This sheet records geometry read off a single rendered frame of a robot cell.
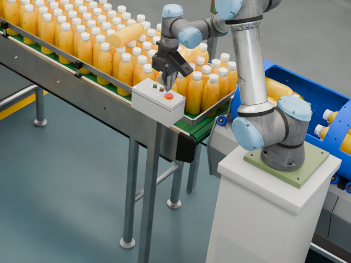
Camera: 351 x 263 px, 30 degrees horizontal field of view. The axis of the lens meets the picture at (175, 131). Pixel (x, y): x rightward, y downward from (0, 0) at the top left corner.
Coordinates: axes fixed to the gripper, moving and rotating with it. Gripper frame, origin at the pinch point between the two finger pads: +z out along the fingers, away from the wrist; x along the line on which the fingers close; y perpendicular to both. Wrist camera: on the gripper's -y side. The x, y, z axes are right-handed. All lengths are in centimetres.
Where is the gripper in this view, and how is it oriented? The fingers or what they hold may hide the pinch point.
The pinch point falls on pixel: (169, 89)
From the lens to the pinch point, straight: 259.3
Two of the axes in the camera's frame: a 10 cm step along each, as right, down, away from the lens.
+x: -6.1, 4.4, -6.6
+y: -7.9, -4.3, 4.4
